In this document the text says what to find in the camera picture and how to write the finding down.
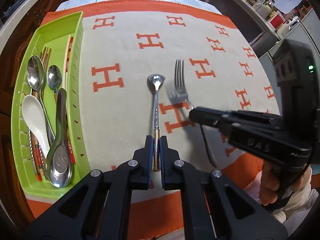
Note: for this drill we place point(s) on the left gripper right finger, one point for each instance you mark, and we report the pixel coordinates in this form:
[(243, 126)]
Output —
[(213, 206)]

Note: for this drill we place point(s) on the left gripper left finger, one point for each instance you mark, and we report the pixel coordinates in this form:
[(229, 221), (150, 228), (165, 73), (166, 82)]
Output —
[(98, 206)]

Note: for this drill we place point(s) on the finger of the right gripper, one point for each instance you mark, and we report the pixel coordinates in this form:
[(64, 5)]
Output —
[(215, 119)]

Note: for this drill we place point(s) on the steel fork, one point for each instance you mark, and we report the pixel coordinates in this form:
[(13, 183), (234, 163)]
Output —
[(182, 94)]

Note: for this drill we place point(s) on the dark handled ladle spoon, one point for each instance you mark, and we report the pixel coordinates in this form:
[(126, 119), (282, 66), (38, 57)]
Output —
[(59, 163)]

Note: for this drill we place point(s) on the small steel spoon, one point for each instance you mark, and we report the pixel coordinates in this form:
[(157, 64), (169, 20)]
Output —
[(157, 80)]

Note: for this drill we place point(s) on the white ceramic spoon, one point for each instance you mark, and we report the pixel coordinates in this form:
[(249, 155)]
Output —
[(33, 116)]

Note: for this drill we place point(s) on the wooden handled steel spoon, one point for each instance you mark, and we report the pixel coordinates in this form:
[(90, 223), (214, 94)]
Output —
[(54, 79)]

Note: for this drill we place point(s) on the large steel spoon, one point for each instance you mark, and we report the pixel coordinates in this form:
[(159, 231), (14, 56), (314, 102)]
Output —
[(35, 78)]

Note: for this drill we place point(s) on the brown wooden chopstick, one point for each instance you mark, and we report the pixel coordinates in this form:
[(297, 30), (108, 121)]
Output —
[(37, 147)]

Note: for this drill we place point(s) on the steel metal chopstick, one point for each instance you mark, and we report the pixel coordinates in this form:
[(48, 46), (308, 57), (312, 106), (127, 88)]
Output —
[(32, 153)]

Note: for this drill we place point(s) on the person right hand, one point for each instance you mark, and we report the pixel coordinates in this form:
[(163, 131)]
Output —
[(270, 184)]

